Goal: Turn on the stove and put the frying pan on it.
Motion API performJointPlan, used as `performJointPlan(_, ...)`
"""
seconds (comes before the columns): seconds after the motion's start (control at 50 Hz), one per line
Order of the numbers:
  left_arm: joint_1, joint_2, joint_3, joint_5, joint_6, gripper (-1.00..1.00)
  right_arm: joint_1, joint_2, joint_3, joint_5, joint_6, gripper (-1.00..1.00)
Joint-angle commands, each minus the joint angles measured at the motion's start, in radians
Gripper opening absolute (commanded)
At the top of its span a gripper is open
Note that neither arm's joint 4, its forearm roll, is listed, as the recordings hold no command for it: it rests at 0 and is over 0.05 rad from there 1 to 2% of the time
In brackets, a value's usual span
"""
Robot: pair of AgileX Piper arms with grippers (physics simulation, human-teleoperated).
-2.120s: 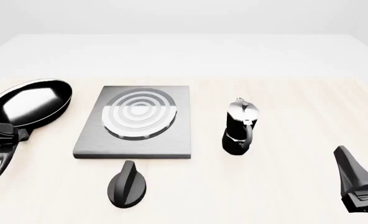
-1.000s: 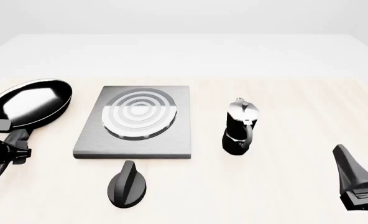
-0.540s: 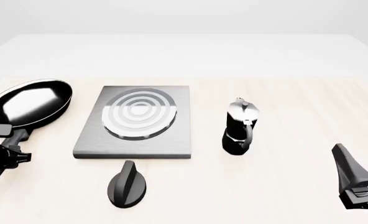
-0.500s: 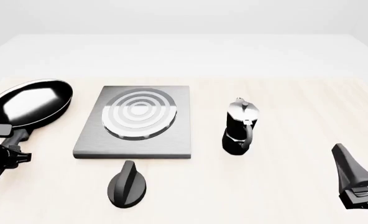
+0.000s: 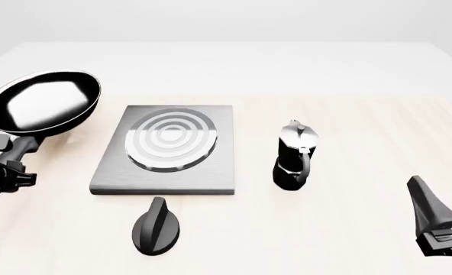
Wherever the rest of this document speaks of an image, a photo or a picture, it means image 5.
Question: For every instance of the black and silver moka pot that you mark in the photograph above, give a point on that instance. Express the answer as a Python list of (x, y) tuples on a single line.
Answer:
[(289, 160)]

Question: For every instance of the black frying pan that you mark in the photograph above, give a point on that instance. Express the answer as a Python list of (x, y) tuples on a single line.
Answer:
[(69, 86)]

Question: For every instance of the flat grey stove plate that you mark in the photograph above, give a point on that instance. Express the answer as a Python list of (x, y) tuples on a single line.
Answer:
[(111, 172)]

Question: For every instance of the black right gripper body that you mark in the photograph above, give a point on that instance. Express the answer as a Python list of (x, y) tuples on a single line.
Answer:
[(449, 242)]

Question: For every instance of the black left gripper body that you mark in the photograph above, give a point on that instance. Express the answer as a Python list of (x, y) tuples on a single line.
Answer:
[(0, 177)]

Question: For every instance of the round black stove knob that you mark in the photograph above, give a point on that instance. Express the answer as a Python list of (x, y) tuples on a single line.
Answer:
[(155, 229)]

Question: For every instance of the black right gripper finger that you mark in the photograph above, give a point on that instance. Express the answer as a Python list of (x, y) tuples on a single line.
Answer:
[(426, 209)]

